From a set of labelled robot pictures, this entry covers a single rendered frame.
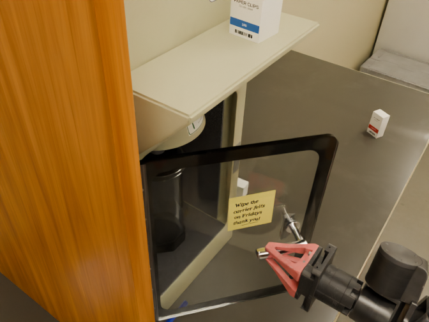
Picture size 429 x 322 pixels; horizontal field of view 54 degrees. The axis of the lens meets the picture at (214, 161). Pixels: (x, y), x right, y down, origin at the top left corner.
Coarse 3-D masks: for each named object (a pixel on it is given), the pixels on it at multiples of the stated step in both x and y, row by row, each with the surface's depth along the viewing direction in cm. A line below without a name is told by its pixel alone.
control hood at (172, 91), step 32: (224, 32) 59; (288, 32) 60; (160, 64) 51; (192, 64) 51; (224, 64) 52; (256, 64) 52; (160, 96) 45; (192, 96) 46; (224, 96) 47; (160, 128) 46
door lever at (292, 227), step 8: (288, 224) 72; (296, 224) 73; (288, 232) 74; (296, 232) 71; (296, 240) 71; (304, 240) 70; (264, 248) 68; (256, 256) 68; (264, 256) 68; (272, 256) 68
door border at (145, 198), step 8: (144, 168) 56; (144, 176) 57; (144, 184) 58; (144, 192) 59; (144, 200) 60; (144, 208) 61; (152, 248) 67; (152, 256) 68; (152, 264) 70; (152, 272) 71; (152, 280) 72; (152, 288) 74
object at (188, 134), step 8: (200, 120) 73; (184, 128) 70; (192, 128) 71; (200, 128) 73; (176, 136) 69; (184, 136) 70; (192, 136) 71; (160, 144) 69; (168, 144) 69; (176, 144) 70
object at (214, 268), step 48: (288, 144) 60; (336, 144) 63; (192, 192) 61; (240, 192) 64; (288, 192) 67; (192, 240) 68; (240, 240) 72; (288, 240) 76; (192, 288) 77; (240, 288) 82
